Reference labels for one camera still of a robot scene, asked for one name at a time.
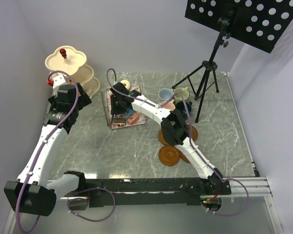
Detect light blue mug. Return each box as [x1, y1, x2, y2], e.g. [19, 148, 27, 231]
[158, 88, 174, 102]

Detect cream three-tier dessert stand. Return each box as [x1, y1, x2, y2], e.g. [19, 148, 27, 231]
[45, 45, 101, 98]

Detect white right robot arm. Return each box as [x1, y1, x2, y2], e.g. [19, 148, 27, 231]
[110, 82, 231, 195]

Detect chocolate layer toy cake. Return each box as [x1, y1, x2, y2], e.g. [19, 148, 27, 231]
[113, 118, 126, 126]

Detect aluminium frame rail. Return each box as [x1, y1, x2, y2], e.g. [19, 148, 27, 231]
[229, 177, 284, 234]

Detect floral serving tray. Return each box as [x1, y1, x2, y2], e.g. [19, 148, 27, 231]
[100, 88, 147, 129]

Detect pink toy cake slice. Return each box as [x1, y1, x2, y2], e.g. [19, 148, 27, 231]
[127, 113, 140, 125]

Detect blue frosted toy donut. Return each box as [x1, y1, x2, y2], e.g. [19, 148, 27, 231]
[124, 108, 134, 117]

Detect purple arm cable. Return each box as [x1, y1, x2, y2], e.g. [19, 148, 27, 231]
[14, 70, 116, 232]
[106, 68, 250, 217]

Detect dark green mug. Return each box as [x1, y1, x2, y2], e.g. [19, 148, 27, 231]
[176, 100, 193, 119]

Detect white toy donut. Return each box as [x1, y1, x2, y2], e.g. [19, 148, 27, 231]
[120, 79, 131, 90]

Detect black perforated calibration board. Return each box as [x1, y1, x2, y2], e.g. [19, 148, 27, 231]
[185, 0, 293, 53]

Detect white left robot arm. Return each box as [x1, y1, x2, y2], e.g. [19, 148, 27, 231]
[4, 84, 91, 216]

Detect brown wooden coaster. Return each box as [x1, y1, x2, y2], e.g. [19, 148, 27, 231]
[158, 129, 169, 145]
[158, 145, 180, 166]
[180, 152, 190, 163]
[187, 124, 198, 141]

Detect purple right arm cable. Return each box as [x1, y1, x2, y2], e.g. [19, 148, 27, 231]
[106, 68, 250, 217]

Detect light green mug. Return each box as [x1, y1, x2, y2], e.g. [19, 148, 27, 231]
[174, 87, 189, 104]

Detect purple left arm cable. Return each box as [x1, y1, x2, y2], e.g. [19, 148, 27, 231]
[14, 70, 116, 232]

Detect pink mug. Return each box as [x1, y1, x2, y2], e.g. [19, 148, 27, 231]
[160, 101, 175, 111]

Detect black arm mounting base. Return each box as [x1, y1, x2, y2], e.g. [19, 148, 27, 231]
[61, 177, 230, 208]

